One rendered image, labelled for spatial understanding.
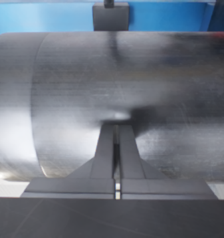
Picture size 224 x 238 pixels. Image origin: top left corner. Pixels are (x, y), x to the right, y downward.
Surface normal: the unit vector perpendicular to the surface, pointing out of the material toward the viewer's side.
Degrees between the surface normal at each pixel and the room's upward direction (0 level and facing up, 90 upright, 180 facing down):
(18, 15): 90
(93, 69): 90
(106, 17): 90
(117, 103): 90
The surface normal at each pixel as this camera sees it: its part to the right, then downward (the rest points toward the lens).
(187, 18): -0.02, 0.63
